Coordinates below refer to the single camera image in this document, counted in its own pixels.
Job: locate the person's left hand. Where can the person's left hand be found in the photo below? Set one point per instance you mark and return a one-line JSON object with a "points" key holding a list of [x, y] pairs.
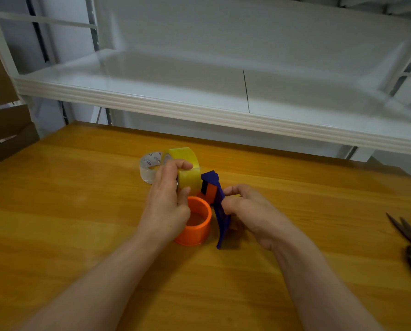
{"points": [[164, 206]]}

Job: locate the person's right hand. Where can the person's right hand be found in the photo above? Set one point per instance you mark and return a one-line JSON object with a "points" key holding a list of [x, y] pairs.
{"points": [[260, 217]]}

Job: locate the clear tape roll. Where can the clear tape roll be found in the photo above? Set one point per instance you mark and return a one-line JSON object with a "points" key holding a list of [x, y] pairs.
{"points": [[146, 172]]}

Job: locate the yellow tape roll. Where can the yellow tape roll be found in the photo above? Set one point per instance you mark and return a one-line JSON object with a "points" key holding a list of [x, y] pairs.
{"points": [[190, 177]]}

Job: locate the orange and blue tape dispenser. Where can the orange and blue tape dispenser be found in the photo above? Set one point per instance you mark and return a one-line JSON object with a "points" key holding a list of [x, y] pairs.
{"points": [[193, 234]]}

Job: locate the person's right forearm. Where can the person's right forearm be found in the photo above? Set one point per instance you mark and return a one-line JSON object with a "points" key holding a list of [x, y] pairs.
{"points": [[326, 289]]}

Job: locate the person's left forearm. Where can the person's left forearm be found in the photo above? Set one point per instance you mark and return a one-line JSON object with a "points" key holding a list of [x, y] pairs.
{"points": [[95, 289]]}

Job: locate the white metal shelf rack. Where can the white metal shelf rack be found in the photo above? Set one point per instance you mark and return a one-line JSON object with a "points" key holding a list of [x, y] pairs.
{"points": [[198, 93]]}

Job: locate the black scissors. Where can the black scissors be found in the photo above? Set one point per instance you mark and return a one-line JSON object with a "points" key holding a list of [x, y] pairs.
{"points": [[410, 237]]}

